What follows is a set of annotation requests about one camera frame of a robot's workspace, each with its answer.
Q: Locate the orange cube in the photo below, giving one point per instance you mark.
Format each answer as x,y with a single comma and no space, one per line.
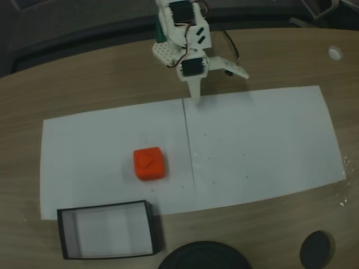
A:
148,164

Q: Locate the brown open box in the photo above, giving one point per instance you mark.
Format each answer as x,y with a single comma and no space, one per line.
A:
106,229

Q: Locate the green table clamp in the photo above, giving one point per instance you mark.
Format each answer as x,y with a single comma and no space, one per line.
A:
160,29

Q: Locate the white paper sheet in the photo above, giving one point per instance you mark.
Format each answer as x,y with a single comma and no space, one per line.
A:
98,140
266,140

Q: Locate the white round table cap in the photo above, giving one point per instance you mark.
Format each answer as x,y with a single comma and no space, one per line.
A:
335,53

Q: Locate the black round object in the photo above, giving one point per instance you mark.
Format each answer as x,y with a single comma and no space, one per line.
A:
204,256

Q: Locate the black round table hole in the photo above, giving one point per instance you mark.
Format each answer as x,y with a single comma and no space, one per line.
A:
314,249

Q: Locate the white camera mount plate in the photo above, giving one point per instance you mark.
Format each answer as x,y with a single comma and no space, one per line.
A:
227,65

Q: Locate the grey metal frame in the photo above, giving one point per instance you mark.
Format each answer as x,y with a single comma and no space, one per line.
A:
322,8

